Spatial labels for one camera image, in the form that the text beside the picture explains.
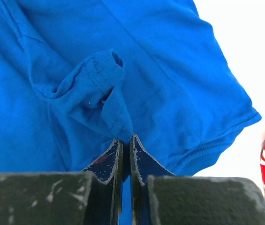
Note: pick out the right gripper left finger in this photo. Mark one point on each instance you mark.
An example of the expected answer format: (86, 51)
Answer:
(89, 197)

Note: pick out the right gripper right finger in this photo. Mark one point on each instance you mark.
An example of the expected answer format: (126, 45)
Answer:
(159, 197)

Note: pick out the blue printed t shirt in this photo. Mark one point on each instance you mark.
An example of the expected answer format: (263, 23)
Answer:
(77, 74)

